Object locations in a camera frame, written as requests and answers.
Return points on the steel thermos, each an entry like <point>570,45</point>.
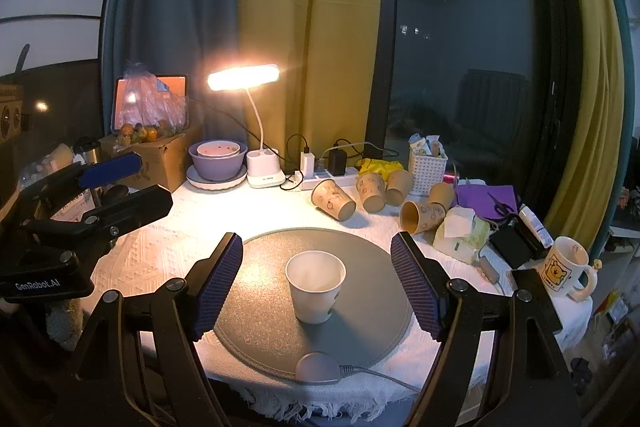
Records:
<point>87,151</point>

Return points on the plastic bag of fruit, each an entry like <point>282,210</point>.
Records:
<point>150,107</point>

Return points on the white plate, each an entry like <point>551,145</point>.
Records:
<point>220,186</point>

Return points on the purple bowl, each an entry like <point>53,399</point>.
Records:
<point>215,168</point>

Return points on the white power strip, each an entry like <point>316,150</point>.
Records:
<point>320,182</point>

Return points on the grey round puck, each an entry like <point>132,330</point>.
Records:
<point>317,369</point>

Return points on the packets in basket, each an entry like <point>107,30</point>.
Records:
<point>425,146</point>

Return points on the small white bowl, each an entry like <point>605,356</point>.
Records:
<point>217,150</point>

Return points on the black phone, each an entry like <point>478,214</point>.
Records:
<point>527,279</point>

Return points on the yellow tissue pack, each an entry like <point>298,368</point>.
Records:
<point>462,234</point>

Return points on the black scissors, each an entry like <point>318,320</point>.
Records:
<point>502,206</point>

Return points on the white paper cup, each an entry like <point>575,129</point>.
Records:
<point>314,292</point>

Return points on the grey adapter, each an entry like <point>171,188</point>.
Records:
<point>489,269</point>

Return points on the cardboard box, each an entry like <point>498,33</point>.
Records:
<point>170,157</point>

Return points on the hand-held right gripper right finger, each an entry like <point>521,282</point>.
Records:
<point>415,289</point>

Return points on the teal curtain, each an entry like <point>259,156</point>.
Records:
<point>165,7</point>

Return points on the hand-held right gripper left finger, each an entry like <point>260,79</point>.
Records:
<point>217,289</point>

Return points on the white cartoon mug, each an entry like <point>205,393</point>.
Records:
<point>562,272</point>

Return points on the black charger plug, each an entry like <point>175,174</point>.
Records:
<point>336,163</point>

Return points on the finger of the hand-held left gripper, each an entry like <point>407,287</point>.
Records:
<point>112,168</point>
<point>137,206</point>

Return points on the grey round mat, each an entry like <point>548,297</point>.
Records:
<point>260,307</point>

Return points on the white tube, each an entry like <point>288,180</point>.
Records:
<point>535,224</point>

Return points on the white charger plug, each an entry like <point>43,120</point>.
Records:
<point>307,162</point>

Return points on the yellow plastic bag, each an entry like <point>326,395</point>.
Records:
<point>382,168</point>

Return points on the white desk lamp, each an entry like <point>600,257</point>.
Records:
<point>264,169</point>

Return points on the white plastic basket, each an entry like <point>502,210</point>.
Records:
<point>427,172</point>

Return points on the black case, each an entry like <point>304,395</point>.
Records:
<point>512,244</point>

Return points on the yellow curtain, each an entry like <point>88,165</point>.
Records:
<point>310,17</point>
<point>590,82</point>

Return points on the brown printed paper cup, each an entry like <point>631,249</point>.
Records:
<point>371,189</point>
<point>425,216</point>
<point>330,199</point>
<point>442,196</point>
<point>399,187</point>

